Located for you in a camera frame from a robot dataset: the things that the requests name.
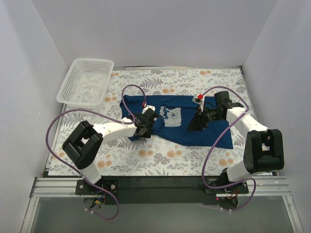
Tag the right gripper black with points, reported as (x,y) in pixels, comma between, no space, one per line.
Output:
(200,119)

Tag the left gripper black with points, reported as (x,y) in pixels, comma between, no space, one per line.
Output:
(142,129)

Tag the blue t shirt cartoon print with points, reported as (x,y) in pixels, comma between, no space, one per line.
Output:
(175,114)

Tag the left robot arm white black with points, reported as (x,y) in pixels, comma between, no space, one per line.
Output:
(84,142)

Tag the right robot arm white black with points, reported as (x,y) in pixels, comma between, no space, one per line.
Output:
(263,150)

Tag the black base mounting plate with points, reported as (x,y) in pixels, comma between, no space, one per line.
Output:
(164,189)

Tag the white plastic perforated basket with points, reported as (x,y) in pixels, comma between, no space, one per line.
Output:
(85,83)

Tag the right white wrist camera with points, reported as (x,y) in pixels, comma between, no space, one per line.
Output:
(200,100)

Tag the aluminium frame rail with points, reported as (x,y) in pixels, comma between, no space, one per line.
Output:
(65,187)

